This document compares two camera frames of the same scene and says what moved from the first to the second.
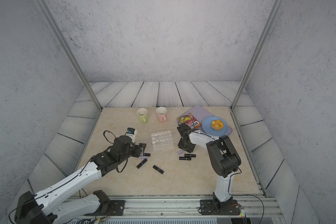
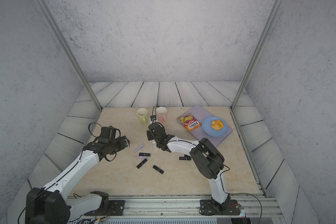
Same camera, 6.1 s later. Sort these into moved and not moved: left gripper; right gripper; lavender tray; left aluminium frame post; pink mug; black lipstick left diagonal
Moved: left gripper; right gripper
Not moved: pink mug; left aluminium frame post; black lipstick left diagonal; lavender tray
